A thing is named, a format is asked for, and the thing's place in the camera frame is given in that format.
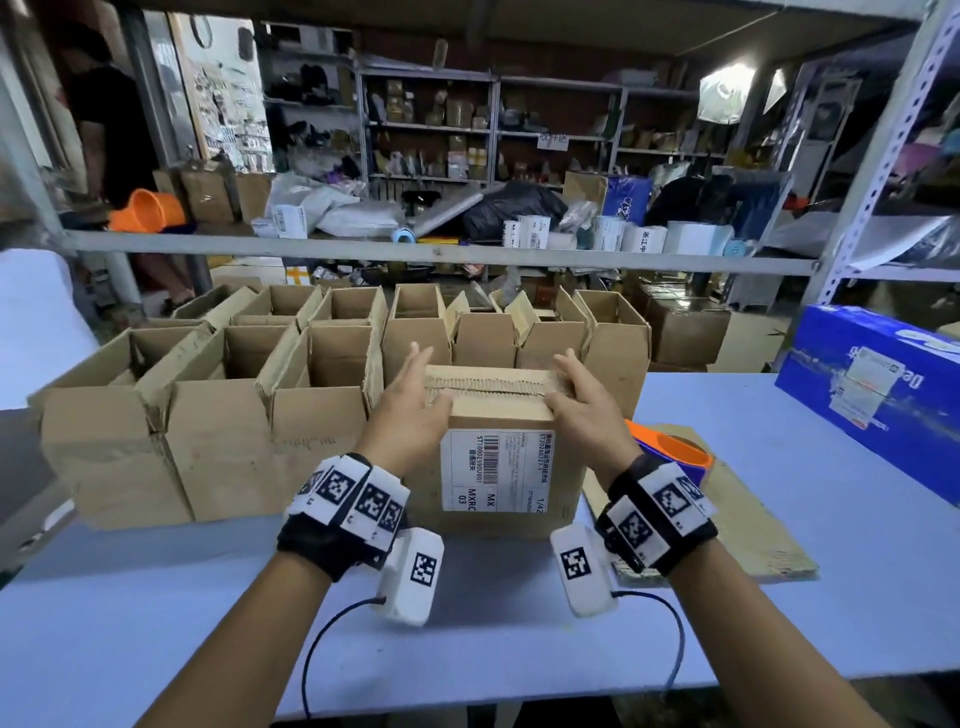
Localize large blue labelled box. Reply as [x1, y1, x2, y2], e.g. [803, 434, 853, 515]
[774, 303, 960, 509]

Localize person's left forearm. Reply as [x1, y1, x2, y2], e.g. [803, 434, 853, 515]
[137, 551, 333, 728]

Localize grey storage shelving unit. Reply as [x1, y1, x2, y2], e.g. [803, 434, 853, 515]
[355, 66, 725, 198]

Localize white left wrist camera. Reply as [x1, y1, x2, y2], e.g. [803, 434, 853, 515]
[374, 527, 446, 628]

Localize grey metal rack frame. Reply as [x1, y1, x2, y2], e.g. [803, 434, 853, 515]
[0, 0, 960, 309]

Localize black wristband with markers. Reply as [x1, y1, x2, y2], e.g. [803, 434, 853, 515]
[276, 452, 412, 583]
[595, 453, 720, 578]

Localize black camera cable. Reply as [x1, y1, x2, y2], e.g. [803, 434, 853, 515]
[300, 595, 388, 722]
[610, 589, 687, 692]

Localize black left wristband with markers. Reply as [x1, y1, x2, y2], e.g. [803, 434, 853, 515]
[276, 452, 412, 583]

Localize person's right forearm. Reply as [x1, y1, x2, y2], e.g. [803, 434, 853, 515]
[666, 538, 895, 728]

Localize person's right hand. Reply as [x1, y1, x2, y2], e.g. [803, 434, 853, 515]
[543, 348, 645, 489]

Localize small white labelled boxes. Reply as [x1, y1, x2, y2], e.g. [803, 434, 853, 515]
[501, 214, 554, 251]

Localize black right camera cable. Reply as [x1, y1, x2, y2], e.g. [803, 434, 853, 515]
[610, 589, 687, 692]

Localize person's left hand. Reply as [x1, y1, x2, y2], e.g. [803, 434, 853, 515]
[356, 342, 456, 480]

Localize orange and blue tape roll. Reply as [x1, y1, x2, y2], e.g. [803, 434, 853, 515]
[624, 419, 716, 489]

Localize black plastic bag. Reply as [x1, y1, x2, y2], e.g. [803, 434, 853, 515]
[459, 180, 570, 243]

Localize closed brown cardboard carton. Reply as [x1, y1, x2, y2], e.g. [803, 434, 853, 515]
[643, 294, 733, 370]

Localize black left camera cable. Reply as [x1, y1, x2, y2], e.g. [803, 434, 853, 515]
[300, 595, 388, 722]

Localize clear plastic bag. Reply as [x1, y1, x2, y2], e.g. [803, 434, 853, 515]
[696, 63, 759, 126]

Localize orange plastic bucket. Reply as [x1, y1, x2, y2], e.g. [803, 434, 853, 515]
[106, 187, 187, 234]

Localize white plastic parcel bags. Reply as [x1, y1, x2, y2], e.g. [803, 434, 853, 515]
[251, 172, 406, 240]

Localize blue and brown carton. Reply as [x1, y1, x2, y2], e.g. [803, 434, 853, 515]
[561, 170, 654, 227]

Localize labelled cardboard box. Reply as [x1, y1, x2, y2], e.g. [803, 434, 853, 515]
[403, 364, 588, 542]

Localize group of open cardboard cartons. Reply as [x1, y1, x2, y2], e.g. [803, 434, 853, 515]
[27, 282, 653, 532]

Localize flat cardboard sheet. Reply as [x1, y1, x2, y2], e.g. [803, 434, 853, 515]
[581, 423, 821, 588]

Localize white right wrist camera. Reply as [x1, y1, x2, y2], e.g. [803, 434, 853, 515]
[549, 523, 621, 619]

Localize black right wristband with markers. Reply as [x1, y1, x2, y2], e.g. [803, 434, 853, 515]
[595, 453, 720, 578]

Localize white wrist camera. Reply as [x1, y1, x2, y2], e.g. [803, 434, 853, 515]
[549, 523, 621, 619]
[374, 527, 446, 628]

